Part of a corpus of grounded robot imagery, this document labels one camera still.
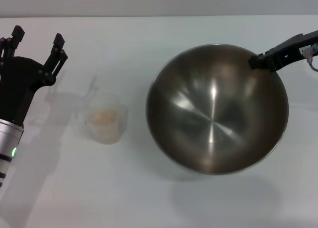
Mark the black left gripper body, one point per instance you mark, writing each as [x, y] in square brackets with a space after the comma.
[15, 84]

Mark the stainless steel mixing bowl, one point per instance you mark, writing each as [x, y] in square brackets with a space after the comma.
[213, 118]

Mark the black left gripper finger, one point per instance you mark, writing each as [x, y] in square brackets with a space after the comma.
[58, 43]
[18, 33]

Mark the clear plastic measuring cup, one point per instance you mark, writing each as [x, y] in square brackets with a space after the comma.
[106, 128]

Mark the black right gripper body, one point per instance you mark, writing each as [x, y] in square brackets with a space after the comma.
[290, 49]

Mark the white rice grains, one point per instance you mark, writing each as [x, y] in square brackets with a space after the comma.
[103, 116]

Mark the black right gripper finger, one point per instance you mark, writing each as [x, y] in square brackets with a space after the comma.
[259, 61]

